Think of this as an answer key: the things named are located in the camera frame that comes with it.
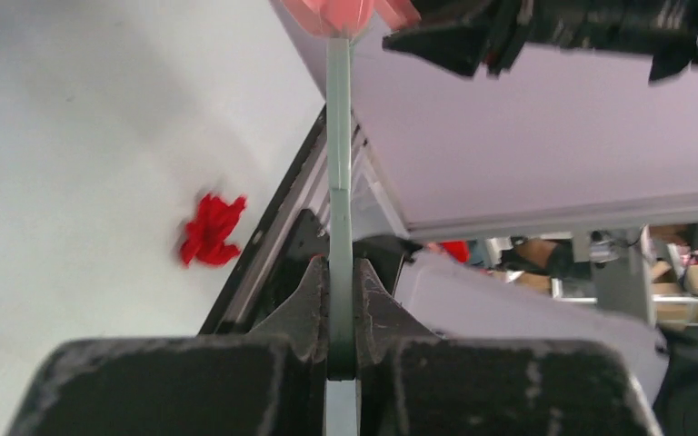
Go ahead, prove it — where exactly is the green hand brush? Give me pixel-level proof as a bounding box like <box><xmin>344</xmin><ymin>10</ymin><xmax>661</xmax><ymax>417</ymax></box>
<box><xmin>325</xmin><ymin>38</ymin><xmax>357</xmax><ymax>435</ymax></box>

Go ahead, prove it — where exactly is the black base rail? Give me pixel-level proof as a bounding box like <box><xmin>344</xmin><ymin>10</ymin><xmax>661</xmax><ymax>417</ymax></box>
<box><xmin>198</xmin><ymin>104</ymin><xmax>411</xmax><ymax>338</ymax></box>

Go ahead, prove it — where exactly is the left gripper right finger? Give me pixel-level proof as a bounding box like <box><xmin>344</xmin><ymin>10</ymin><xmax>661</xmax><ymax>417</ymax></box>
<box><xmin>354</xmin><ymin>259</ymin><xmax>436</xmax><ymax>435</ymax></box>

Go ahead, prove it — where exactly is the pink dustpan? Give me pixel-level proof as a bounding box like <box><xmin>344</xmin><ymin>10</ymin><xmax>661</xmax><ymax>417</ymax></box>
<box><xmin>281</xmin><ymin>0</ymin><xmax>421</xmax><ymax>39</ymax></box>

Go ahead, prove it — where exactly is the red paper scrap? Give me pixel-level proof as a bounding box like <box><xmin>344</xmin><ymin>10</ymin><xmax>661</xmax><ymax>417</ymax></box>
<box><xmin>179</xmin><ymin>193</ymin><xmax>247</xmax><ymax>267</ymax></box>

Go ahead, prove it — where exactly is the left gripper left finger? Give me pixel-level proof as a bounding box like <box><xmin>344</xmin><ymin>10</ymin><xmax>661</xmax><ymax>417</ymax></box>
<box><xmin>249</xmin><ymin>256</ymin><xmax>330</xmax><ymax>435</ymax></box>

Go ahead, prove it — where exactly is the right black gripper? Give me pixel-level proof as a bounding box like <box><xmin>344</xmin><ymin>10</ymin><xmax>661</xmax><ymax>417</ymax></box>
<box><xmin>382</xmin><ymin>0</ymin><xmax>537</xmax><ymax>79</ymax></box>

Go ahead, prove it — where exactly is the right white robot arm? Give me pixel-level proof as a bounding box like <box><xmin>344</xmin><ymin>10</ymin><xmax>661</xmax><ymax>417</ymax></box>
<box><xmin>355</xmin><ymin>1</ymin><xmax>698</xmax><ymax>435</ymax></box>

